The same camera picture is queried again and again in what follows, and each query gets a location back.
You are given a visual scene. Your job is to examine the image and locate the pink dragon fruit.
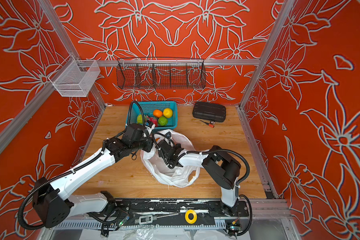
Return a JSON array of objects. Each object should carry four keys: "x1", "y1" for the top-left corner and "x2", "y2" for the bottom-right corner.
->
[{"x1": 146, "y1": 117, "x2": 159, "y2": 128}]

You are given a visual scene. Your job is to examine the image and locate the white plastic bag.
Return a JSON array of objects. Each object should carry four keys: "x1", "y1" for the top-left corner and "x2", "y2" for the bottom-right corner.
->
[{"x1": 140, "y1": 129, "x2": 201, "y2": 188}]

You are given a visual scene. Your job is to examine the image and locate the yellow lemon fruit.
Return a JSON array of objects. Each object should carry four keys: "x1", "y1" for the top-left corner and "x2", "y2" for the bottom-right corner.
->
[{"x1": 163, "y1": 108, "x2": 173, "y2": 119}]

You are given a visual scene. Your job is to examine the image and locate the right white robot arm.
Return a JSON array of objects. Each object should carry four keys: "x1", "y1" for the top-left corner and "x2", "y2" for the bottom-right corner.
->
[{"x1": 152, "y1": 133, "x2": 250, "y2": 208}]

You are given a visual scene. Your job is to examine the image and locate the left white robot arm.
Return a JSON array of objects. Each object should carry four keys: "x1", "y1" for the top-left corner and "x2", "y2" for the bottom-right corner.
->
[{"x1": 17, "y1": 115, "x2": 155, "y2": 230}]

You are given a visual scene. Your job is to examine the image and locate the yellow tape roll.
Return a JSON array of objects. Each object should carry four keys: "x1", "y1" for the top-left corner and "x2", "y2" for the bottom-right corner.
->
[{"x1": 185, "y1": 210, "x2": 198, "y2": 225}]

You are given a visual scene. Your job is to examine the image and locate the red handled screwdriver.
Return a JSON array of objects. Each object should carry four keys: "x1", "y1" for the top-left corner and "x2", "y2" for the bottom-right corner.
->
[{"x1": 201, "y1": 120, "x2": 215, "y2": 128}]

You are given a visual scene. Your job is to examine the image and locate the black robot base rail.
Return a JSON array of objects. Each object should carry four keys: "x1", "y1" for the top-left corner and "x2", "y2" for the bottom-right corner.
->
[{"x1": 89, "y1": 199, "x2": 251, "y2": 230}]

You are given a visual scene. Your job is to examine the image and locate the black wire wall basket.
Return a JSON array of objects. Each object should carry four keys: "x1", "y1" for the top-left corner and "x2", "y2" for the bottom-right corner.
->
[{"x1": 116, "y1": 58, "x2": 207, "y2": 90}]

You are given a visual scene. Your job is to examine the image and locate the clear plastic wall bin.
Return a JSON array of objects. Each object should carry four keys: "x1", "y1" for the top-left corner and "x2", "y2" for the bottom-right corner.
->
[{"x1": 48, "y1": 55, "x2": 100, "y2": 97}]

